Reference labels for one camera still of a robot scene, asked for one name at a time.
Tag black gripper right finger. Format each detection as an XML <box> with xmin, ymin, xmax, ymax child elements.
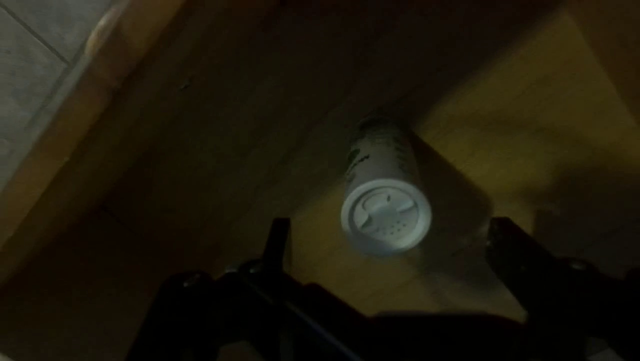
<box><xmin>484</xmin><ymin>214</ymin><xmax>640</xmax><ymax>361</ymax></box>

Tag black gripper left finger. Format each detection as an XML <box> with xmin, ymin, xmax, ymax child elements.
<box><xmin>125</xmin><ymin>214</ymin><xmax>376</xmax><ymax>361</ymax></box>

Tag white salt container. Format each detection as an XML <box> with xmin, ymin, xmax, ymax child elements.
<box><xmin>339</xmin><ymin>117</ymin><xmax>434</xmax><ymax>261</ymax></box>

